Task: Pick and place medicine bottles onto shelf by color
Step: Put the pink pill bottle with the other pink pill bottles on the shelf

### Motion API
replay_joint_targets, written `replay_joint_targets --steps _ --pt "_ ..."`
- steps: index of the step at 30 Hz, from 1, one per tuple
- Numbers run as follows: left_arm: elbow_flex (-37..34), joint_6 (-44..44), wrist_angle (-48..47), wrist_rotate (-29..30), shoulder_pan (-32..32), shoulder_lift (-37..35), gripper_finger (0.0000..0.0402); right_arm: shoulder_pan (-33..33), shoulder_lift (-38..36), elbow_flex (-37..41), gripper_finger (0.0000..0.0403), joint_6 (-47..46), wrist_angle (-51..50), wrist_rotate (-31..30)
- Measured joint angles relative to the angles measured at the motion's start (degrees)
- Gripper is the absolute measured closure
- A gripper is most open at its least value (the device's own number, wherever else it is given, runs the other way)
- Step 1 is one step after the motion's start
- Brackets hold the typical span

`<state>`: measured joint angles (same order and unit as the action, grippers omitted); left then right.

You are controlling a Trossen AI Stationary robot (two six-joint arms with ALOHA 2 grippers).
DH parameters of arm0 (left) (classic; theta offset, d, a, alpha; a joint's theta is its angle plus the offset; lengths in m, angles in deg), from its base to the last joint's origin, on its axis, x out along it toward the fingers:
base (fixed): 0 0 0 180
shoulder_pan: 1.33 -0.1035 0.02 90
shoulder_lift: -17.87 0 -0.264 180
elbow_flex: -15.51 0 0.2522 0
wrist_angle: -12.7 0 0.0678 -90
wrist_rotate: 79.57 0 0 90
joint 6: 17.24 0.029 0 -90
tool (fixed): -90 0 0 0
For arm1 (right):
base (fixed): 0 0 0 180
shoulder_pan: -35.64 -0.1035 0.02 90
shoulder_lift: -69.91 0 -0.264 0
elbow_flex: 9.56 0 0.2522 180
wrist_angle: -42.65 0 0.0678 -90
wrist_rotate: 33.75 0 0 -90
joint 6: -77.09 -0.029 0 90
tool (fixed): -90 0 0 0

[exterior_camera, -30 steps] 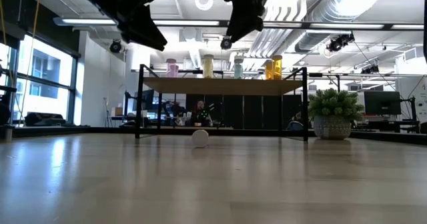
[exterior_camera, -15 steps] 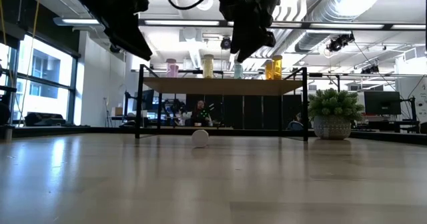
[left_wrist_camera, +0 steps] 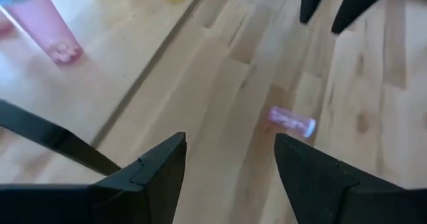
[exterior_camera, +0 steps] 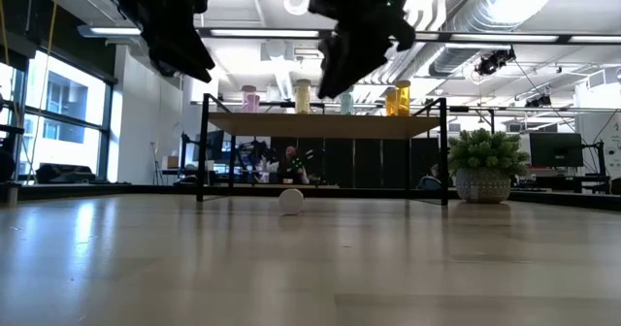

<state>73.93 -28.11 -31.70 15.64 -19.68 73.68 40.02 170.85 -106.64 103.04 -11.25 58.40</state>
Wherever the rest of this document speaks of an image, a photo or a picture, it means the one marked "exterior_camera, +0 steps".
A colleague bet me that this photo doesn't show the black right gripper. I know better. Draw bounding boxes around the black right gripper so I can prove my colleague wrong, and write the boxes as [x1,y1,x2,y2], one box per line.
[308,0,441,99]

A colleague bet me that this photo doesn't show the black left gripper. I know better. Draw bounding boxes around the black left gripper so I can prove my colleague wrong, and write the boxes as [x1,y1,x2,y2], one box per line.
[138,0,216,84]

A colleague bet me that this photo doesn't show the teal pill bottle white cap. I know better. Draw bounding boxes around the teal pill bottle white cap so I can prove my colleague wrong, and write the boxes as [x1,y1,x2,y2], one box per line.
[339,86,355,116]

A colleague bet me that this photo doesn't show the yellow pill bottle white cap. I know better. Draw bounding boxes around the yellow pill bottle white cap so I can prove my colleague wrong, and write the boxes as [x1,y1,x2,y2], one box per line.
[295,78,312,115]

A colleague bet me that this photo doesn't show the orange pill bottle white cap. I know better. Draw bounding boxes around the orange pill bottle white cap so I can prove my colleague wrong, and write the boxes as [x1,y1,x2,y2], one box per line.
[394,79,412,117]

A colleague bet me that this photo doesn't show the black computer monitor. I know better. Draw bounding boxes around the black computer monitor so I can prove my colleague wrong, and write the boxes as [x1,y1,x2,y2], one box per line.
[206,130,227,162]
[528,131,585,169]

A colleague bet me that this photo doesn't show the black room divider panels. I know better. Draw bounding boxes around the black room divider panels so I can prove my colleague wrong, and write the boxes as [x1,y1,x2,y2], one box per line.
[269,138,441,190]

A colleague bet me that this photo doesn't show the person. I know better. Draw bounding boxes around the person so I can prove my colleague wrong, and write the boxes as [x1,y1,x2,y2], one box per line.
[278,145,311,186]

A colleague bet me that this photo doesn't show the black ceiling spotlight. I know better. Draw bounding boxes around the black ceiling spotlight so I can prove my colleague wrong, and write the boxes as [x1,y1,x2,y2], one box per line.
[474,48,517,78]
[524,92,553,109]

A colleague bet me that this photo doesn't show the overhead light bar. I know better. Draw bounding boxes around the overhead light bar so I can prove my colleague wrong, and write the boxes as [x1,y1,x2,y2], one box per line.
[77,23,621,46]

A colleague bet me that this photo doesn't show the dark sofa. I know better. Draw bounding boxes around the dark sofa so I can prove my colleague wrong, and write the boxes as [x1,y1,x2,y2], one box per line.
[36,162,97,185]

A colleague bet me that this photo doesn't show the green plant in patterned pot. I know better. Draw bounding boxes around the green plant in patterned pot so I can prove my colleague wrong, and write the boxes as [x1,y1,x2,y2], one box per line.
[444,127,531,205]

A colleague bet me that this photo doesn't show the wooden shelf black metal frame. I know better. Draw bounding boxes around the wooden shelf black metal frame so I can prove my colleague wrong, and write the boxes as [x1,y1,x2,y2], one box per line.
[195,92,448,207]

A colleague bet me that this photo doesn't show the silver ceiling duct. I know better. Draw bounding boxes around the silver ceiling duct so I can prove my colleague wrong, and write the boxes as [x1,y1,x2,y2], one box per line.
[428,0,573,79]

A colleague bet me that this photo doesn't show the yellow extension cable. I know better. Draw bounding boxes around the yellow extension cable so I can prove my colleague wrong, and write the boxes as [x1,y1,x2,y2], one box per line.
[0,0,12,70]
[23,0,62,184]

